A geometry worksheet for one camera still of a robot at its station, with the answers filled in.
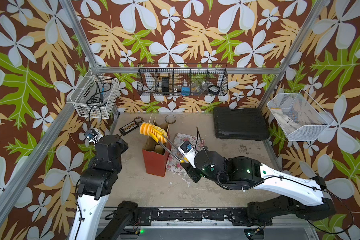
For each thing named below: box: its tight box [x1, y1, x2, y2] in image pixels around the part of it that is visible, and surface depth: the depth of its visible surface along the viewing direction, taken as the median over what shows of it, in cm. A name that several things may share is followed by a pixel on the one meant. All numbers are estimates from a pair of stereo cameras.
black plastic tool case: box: [213, 107, 270, 141], surface depth 109 cm
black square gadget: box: [209, 84, 221, 94], surface depth 97 cm
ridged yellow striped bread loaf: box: [139, 122, 168, 144], surface depth 66 cm
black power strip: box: [118, 121, 140, 136], surface depth 110 cm
